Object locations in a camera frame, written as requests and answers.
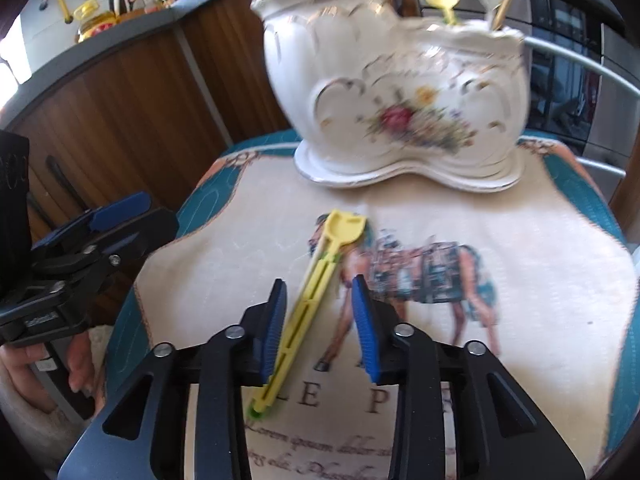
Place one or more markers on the printed quilted cloth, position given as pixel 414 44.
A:
pixel 525 220

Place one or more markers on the yellow plastic slotted utensil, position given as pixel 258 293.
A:
pixel 342 227

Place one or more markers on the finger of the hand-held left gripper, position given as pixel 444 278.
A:
pixel 120 210
pixel 55 255

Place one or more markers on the yellow cooking oil bottle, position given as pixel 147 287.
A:
pixel 95 22

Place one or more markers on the grey countertop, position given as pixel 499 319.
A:
pixel 125 35

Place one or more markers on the person's left hand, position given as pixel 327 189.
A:
pixel 20 370

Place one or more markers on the wooden cabinet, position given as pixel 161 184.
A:
pixel 150 110

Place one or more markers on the white floral ceramic utensil holder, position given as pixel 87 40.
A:
pixel 325 60

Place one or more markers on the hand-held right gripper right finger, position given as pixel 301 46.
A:
pixel 365 330

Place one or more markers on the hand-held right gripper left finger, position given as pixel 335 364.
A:
pixel 272 330

